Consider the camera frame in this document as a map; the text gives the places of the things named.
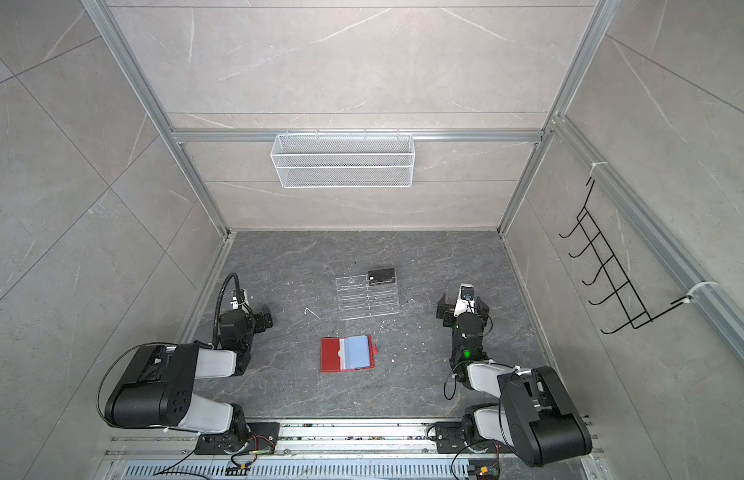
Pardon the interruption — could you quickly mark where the red leather card holder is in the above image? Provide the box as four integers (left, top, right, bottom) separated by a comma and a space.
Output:
320, 335, 377, 373

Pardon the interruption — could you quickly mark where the clear acrylic organizer tray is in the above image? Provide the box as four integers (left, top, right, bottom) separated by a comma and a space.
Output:
335, 274, 400, 321

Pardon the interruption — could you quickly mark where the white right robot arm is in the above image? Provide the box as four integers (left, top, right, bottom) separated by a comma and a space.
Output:
433, 283, 593, 467

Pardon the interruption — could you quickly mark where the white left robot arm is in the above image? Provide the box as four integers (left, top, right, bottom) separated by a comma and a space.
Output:
99, 306, 273, 437

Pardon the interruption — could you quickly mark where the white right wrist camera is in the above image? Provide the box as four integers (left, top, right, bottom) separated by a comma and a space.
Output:
454, 283, 477, 317

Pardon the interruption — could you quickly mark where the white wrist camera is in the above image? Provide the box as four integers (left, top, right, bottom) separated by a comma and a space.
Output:
231, 290, 253, 314
454, 283, 477, 317

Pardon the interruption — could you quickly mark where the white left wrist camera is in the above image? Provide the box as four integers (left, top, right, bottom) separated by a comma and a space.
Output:
231, 290, 253, 314

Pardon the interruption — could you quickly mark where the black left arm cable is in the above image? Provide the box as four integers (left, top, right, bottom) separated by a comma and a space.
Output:
212, 272, 242, 349

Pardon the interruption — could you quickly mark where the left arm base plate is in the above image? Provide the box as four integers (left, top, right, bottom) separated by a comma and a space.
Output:
194, 422, 281, 456

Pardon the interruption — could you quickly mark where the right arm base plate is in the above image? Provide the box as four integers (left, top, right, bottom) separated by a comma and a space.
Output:
426, 418, 514, 454

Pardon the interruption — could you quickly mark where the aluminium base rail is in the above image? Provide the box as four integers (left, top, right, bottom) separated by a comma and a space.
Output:
94, 418, 613, 479

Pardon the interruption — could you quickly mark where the black wire hook rack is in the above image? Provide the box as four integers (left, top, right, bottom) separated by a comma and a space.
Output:
558, 177, 693, 335

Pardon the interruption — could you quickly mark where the white wire mesh basket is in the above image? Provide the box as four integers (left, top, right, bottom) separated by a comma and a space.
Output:
271, 133, 416, 188

